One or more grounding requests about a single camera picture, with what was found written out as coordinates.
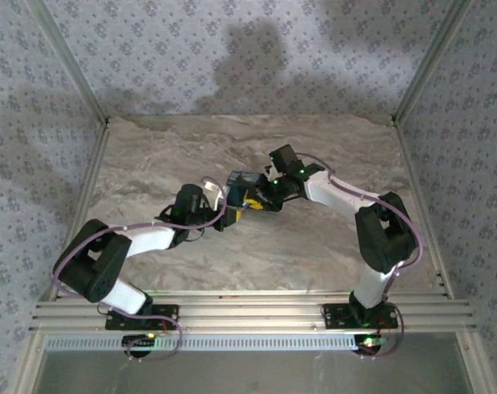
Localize grey slotted cable duct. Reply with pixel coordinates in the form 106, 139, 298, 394
45, 334, 387, 353

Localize aluminium side rail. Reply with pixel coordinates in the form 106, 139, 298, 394
73, 122, 112, 231
393, 122, 454, 299

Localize aluminium frame post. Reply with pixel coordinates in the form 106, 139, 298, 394
391, 0, 475, 125
25, 0, 110, 125

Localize controller board with green light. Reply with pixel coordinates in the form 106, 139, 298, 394
354, 334, 387, 354
122, 334, 157, 350

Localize starry night tin box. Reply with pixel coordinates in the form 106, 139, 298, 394
225, 170, 272, 208

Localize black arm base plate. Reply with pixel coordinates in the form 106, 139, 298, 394
321, 302, 399, 329
105, 304, 180, 332

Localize aluminium rail beam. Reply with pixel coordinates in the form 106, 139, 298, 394
29, 290, 477, 334

